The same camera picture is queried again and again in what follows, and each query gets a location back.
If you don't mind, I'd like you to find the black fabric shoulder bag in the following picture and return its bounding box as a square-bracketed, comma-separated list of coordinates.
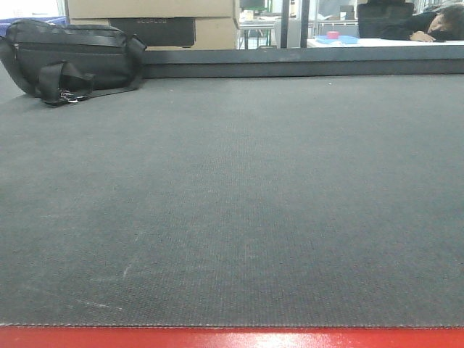
[1, 19, 146, 106]

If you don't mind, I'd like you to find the dark grey conveyor belt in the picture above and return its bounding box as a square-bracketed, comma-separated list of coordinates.
[1, 72, 463, 327]

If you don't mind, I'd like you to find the red conveyor front edge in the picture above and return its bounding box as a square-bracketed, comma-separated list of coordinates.
[1, 326, 463, 347]

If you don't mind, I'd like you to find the white background table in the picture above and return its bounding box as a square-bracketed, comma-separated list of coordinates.
[307, 38, 463, 48]

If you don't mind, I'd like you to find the lower cardboard box black label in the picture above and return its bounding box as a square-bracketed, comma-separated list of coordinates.
[69, 16, 240, 51]

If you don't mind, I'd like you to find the black office chair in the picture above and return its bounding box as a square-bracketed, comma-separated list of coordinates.
[357, 1, 415, 38]

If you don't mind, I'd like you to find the upper cardboard box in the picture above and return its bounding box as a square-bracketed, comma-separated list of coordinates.
[67, 0, 239, 19]

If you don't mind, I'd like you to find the person resting on table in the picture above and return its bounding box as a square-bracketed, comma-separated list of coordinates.
[379, 4, 463, 42]

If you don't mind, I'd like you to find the black vertical post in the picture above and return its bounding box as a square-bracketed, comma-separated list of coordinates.
[280, 0, 290, 49]

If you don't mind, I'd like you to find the black conveyor side rail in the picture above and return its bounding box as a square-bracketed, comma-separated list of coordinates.
[143, 42, 463, 79]

